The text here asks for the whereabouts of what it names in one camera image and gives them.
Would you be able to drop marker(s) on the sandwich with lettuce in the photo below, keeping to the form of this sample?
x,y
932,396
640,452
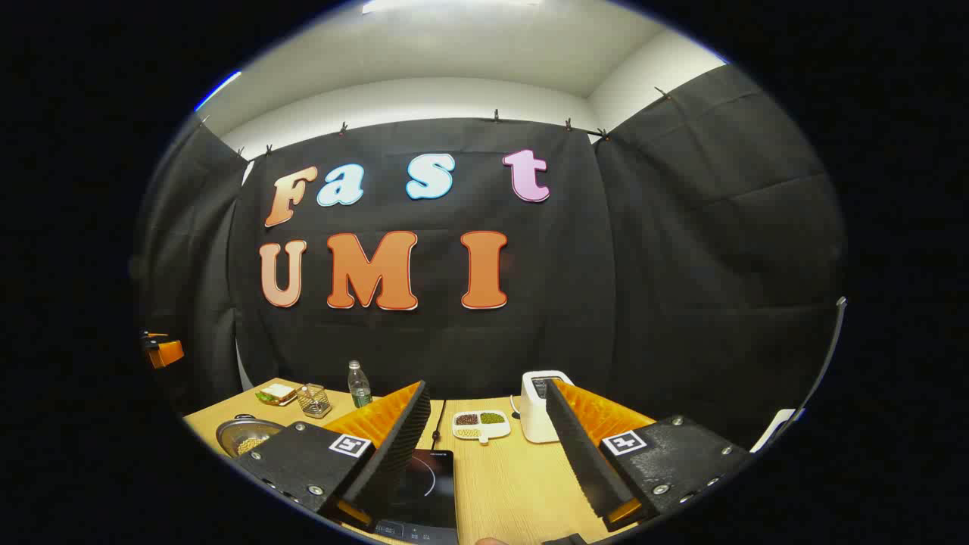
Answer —
x,y
276,392

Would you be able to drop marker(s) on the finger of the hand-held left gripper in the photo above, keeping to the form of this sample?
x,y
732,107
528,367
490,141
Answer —
x,y
168,353

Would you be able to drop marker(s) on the white toaster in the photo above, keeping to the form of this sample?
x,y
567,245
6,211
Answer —
x,y
534,416

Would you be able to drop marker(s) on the pile of yellow soybeans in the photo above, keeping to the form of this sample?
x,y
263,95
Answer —
x,y
252,445

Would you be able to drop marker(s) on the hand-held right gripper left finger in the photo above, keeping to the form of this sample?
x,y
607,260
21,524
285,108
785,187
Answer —
x,y
394,462

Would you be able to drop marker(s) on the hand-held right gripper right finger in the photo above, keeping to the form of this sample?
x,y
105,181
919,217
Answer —
x,y
579,454

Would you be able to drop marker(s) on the stainless steel pot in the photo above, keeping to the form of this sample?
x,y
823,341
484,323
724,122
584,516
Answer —
x,y
229,433

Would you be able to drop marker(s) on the white plastic object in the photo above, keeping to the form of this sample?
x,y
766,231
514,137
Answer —
x,y
778,424

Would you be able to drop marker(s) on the clear plastic water bottle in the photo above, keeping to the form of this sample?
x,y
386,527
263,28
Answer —
x,y
359,390

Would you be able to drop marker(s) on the white divided dish with beans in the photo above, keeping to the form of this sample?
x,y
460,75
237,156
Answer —
x,y
481,424

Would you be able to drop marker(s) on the black induction cooktop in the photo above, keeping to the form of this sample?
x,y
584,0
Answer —
x,y
431,492

